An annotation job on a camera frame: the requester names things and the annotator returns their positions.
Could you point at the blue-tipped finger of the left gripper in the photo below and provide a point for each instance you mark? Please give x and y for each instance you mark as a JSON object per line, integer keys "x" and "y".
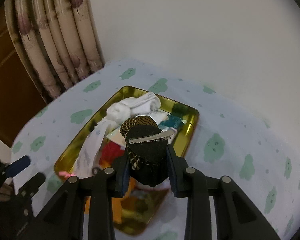
{"x": 18, "y": 166}

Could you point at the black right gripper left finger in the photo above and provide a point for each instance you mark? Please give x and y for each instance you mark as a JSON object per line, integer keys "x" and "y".
{"x": 63, "y": 216}

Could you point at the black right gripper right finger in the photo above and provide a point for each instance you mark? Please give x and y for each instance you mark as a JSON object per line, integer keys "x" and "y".
{"x": 237, "y": 217}

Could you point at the orange squishy toy figure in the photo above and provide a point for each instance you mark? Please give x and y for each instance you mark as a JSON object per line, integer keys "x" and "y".
{"x": 116, "y": 202}

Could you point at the red knitted cloth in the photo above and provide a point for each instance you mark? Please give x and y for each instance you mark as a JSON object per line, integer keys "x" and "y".
{"x": 110, "y": 152}

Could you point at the black gold bow hair clip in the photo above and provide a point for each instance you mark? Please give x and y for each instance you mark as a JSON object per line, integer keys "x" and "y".
{"x": 148, "y": 158}

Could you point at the teal pink sock package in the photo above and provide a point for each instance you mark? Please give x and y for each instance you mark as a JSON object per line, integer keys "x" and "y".
{"x": 164, "y": 120}

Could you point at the white tissue packet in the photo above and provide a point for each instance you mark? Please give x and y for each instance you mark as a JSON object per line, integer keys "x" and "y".
{"x": 87, "y": 163}

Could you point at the small white sock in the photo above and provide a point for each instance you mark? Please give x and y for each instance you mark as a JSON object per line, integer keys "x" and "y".
{"x": 117, "y": 113}

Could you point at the cloud-patterned blue bedsheet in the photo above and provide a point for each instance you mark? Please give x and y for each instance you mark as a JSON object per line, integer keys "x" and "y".
{"x": 227, "y": 141}

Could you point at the dark brown wooden door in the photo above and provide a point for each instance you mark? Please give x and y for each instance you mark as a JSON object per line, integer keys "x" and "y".
{"x": 19, "y": 98}

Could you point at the beige patterned curtain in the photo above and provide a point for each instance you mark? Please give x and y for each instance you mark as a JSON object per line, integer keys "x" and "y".
{"x": 56, "y": 42}

